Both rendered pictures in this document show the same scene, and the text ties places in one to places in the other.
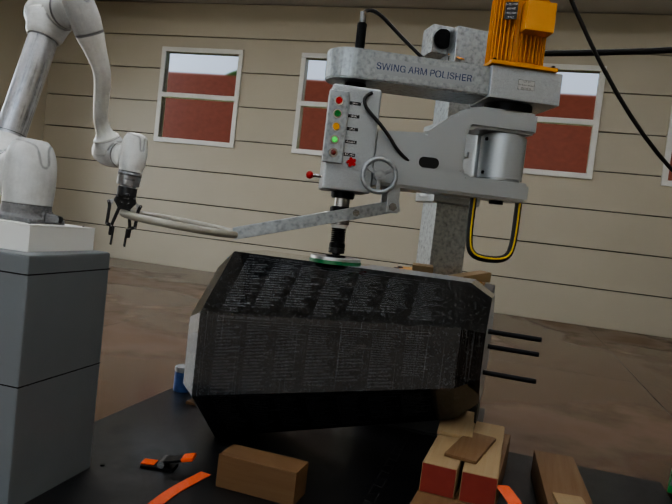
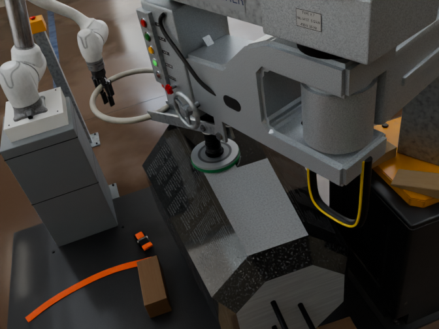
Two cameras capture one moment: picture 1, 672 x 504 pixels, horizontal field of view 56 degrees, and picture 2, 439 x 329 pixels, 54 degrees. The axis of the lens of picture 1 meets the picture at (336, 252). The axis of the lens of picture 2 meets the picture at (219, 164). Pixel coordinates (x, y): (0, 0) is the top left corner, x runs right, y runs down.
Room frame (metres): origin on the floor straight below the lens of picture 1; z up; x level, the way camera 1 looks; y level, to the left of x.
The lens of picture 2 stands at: (1.97, -1.37, 2.01)
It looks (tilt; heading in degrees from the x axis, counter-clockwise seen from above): 39 degrees down; 64
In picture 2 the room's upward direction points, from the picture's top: 12 degrees counter-clockwise
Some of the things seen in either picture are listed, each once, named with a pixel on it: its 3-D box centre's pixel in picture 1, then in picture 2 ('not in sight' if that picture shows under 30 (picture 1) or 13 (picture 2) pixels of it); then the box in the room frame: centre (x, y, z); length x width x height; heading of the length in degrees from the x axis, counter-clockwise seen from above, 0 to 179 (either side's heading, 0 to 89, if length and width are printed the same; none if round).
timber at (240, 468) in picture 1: (262, 473); (153, 285); (2.20, 0.17, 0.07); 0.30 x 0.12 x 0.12; 72
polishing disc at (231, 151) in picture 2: (335, 258); (214, 153); (2.64, 0.00, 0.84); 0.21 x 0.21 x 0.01
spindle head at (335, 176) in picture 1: (367, 147); (206, 59); (2.65, -0.08, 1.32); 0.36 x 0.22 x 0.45; 96
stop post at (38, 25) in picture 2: not in sight; (63, 87); (2.42, 1.90, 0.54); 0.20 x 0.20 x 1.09; 75
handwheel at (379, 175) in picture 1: (377, 176); (193, 106); (2.53, -0.13, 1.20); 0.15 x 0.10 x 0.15; 96
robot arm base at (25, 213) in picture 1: (31, 213); (28, 106); (2.09, 1.02, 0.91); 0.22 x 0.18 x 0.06; 79
